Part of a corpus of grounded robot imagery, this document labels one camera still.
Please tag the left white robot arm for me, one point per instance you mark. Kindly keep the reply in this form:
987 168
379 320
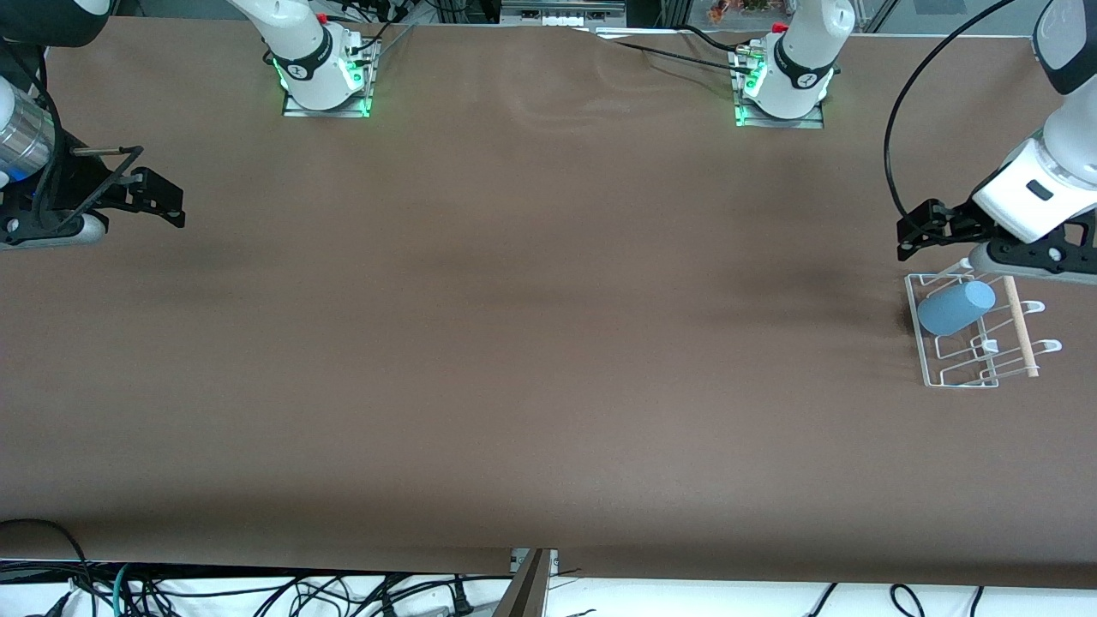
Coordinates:
1041 184

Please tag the brown table support board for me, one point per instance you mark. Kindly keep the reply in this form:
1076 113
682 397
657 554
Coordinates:
524 591

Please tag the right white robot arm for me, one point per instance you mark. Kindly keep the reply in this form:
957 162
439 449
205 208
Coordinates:
300 38

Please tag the blue cup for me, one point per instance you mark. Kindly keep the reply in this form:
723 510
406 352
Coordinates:
956 308

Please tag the aluminium frame with connectors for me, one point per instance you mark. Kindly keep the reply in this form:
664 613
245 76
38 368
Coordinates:
561 13

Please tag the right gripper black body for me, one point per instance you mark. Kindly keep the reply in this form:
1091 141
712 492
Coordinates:
70 190

